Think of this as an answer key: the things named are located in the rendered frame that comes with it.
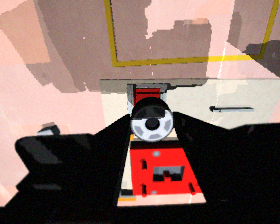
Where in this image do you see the yellow rectangular outline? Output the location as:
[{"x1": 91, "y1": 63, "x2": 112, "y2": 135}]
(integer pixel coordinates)
[{"x1": 104, "y1": 0, "x2": 280, "y2": 67}]

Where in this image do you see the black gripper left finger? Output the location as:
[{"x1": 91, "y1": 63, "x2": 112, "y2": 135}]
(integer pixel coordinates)
[{"x1": 14, "y1": 114, "x2": 131, "y2": 207}]

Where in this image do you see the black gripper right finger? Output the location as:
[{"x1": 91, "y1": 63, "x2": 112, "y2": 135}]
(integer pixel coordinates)
[{"x1": 173, "y1": 111, "x2": 280, "y2": 201}]

